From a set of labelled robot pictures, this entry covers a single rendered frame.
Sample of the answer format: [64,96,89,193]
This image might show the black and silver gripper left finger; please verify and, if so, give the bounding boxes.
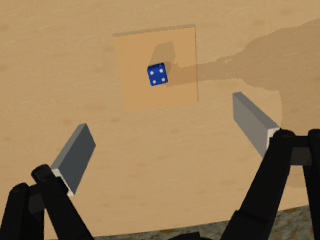
[0,123,96,240]

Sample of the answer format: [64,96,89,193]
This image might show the blue die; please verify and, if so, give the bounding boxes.
[147,62,168,86]

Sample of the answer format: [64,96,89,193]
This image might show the orange mat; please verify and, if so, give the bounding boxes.
[112,27,197,111]

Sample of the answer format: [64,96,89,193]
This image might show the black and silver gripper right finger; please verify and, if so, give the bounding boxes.
[220,92,320,240]

